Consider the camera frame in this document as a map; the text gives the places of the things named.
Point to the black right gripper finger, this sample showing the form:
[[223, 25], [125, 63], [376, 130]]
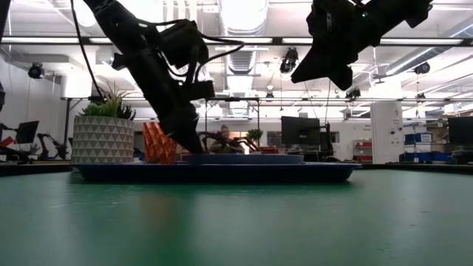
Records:
[[321, 78], [312, 66]]

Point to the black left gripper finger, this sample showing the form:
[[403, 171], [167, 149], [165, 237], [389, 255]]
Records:
[[175, 125], [192, 125]]

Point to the orange faceted cup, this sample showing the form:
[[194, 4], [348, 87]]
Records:
[[157, 146]]

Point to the blue round plate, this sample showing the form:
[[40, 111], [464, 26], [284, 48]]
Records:
[[251, 159]]

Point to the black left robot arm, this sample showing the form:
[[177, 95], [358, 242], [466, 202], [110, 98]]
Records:
[[114, 18]]

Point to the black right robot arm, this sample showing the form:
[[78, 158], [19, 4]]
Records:
[[391, 14]]

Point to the black background robot arm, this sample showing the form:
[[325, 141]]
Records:
[[240, 142], [51, 146]]

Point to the blue plastic tray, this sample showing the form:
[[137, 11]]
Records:
[[221, 173]]

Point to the black ceiling spotlight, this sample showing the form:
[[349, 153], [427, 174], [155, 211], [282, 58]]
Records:
[[422, 68], [288, 63], [353, 94], [35, 71]]

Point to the person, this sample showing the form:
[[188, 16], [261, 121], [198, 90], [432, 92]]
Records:
[[223, 146]]

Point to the black computer monitor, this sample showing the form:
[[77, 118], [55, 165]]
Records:
[[300, 131], [461, 131], [26, 132]]

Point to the green background plant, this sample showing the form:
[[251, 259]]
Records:
[[255, 134]]

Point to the succulent in white patterned pot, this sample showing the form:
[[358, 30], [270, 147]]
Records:
[[103, 142]]

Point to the red and white cabinet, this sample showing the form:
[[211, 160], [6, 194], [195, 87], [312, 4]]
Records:
[[363, 148]]

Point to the white pillar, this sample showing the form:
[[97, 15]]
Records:
[[387, 129]]

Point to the green table mat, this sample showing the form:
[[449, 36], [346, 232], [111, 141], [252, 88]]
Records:
[[236, 229]]

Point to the blue storage bins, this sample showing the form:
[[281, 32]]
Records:
[[417, 138]]

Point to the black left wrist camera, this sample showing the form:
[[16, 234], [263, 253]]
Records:
[[183, 44]]

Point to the black background rig frame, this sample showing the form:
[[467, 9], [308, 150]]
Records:
[[236, 99]]

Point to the black aluminium table frame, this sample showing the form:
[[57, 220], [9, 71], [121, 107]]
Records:
[[33, 169]]

